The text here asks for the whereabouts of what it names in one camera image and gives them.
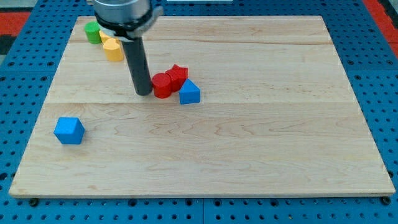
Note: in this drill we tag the red star block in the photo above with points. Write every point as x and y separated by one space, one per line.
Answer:
178 75

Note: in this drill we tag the yellow cylinder block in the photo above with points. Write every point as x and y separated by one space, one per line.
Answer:
113 51

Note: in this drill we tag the green cylinder block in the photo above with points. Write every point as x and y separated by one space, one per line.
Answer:
92 31

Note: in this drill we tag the light wooden board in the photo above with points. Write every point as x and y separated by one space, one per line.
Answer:
277 118

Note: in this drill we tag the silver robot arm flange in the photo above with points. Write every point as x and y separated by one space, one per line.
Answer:
126 19

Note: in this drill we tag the blue triangular prism block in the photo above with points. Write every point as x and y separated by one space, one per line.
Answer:
189 93

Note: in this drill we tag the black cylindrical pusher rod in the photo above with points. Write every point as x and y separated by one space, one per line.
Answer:
137 62

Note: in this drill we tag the blue cube block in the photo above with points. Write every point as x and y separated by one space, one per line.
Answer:
69 130

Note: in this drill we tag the red cylinder block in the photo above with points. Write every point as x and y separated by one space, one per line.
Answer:
161 83

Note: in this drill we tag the yellow block behind rod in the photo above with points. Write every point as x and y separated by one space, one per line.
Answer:
104 37

